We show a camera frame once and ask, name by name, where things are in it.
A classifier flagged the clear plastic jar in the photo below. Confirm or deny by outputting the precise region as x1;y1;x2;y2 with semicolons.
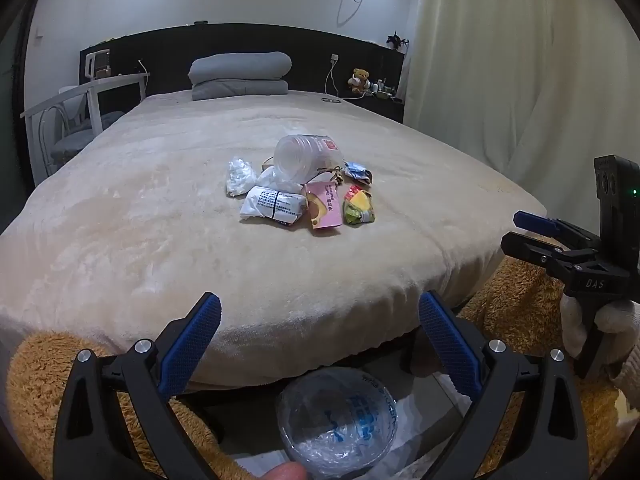
273;134;347;183

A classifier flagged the group of small bottles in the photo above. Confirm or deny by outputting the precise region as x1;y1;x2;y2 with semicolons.
367;77;401;101

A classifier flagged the metal frame chair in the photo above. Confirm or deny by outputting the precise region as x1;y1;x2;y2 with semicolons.
40;95;126;171

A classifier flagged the black headboard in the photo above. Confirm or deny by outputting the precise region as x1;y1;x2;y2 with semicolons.
79;22;406;123

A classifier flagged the clear plastic wrap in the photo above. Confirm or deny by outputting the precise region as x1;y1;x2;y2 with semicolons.
257;166;303;193

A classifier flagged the cream curtain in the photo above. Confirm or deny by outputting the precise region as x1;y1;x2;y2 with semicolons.
402;0;640;211

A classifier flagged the brown teddy bear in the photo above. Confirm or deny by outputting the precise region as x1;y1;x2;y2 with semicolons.
348;68;372;94

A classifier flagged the small white rack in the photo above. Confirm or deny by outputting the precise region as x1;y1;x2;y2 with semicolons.
86;50;112;81

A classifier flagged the person's left hand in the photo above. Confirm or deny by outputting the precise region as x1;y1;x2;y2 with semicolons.
264;462;308;480

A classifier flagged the blue silver snack wrapper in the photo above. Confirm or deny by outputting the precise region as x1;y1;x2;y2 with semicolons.
344;161;373;184

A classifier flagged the white packet with black stripes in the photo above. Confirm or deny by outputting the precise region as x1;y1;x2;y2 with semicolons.
239;186;307;228

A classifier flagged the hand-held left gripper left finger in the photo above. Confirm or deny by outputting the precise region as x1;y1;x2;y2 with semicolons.
52;291;223;480

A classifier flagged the beige plush blanket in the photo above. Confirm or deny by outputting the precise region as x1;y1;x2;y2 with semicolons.
0;89;548;391

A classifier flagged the white charger with cable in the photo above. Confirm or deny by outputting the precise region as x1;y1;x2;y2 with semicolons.
325;54;352;99

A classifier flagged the pink carton with peach picture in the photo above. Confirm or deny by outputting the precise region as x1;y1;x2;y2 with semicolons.
304;181;343;235

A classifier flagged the person's right forearm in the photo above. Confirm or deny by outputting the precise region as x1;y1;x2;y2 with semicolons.
612;332;640;401

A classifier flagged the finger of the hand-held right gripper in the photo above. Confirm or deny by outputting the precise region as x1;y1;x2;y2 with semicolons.
500;231;601;281
513;210;603;253

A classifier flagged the grey folded quilt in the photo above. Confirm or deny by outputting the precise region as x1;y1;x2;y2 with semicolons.
189;51;293;102

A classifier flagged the green yellow snack wrapper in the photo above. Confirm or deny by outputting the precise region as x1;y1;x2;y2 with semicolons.
342;185;377;225

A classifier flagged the person's right hand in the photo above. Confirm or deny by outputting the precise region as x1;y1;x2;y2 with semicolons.
560;294;640;358

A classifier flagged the clear plastic cup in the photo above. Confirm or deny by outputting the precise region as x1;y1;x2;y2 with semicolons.
275;366;399;479

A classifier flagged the white tissue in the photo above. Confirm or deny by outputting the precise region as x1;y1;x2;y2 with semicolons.
226;157;258;197

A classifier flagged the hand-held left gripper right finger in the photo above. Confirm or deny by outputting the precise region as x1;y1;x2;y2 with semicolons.
417;290;591;480

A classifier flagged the brown fuzzy garment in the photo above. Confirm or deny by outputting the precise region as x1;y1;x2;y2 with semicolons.
7;255;640;480

